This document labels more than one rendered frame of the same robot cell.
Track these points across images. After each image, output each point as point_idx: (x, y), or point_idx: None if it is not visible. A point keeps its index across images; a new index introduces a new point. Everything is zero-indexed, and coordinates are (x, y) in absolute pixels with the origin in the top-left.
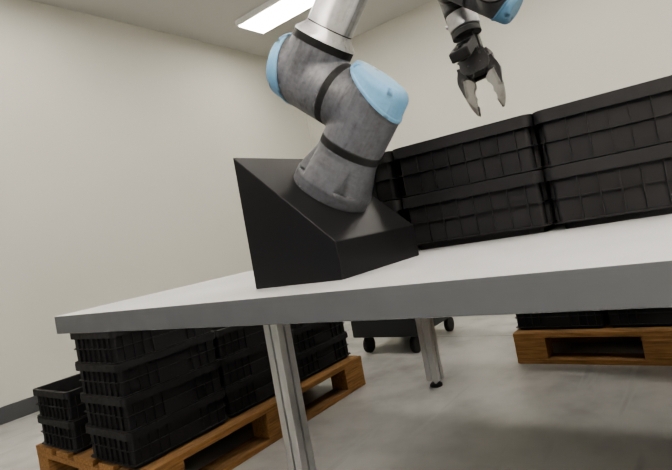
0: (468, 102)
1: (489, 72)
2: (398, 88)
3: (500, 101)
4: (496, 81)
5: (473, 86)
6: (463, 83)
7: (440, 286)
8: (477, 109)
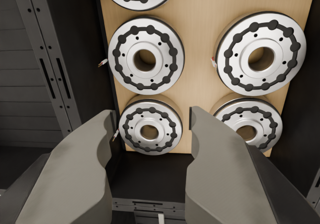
0: (230, 127)
1: (58, 218)
2: None
3: (108, 109)
4: (68, 157)
5: (195, 174)
6: (275, 218)
7: None
8: (194, 106)
